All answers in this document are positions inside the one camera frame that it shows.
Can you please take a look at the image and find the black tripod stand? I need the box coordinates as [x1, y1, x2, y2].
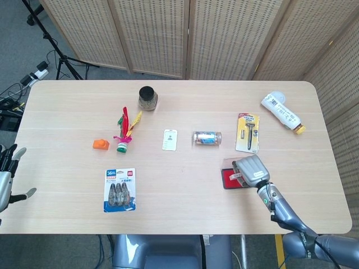
[22, 0, 99, 81]

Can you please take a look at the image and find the blue correction tape blister pack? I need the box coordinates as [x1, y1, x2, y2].
[103, 168, 138, 213]

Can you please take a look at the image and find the clear plastic snack jar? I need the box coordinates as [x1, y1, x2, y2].
[192, 131, 223, 147]

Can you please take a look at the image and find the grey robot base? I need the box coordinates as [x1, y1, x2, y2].
[112, 234, 233, 269]

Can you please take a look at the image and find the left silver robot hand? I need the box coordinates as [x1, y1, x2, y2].
[0, 144, 38, 212]

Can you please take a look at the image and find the red ink pad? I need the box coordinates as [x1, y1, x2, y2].
[220, 157, 255, 191]

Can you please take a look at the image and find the small orange block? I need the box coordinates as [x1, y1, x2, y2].
[93, 138, 110, 151]

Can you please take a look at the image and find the wooden woven folding screen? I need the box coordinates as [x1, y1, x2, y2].
[39, 0, 359, 205]

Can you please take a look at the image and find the white power strip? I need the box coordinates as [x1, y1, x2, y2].
[29, 69, 49, 81]

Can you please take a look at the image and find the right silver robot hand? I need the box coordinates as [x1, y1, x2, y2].
[232, 155, 271, 190]

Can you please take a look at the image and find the black floor box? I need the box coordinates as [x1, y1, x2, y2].
[0, 110, 22, 131]

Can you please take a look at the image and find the colourful feather shuttlecock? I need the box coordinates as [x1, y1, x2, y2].
[113, 105, 143, 154]

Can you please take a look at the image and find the glass jar with black lid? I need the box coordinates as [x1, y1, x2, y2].
[137, 86, 159, 112]

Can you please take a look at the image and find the white ID badge holder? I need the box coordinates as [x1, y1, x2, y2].
[162, 129, 179, 152]

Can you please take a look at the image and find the razor in yellow blister pack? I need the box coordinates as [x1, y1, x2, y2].
[235, 113, 261, 154]

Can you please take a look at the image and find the white bottle with yellow cap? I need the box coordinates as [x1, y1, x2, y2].
[260, 90, 307, 136]

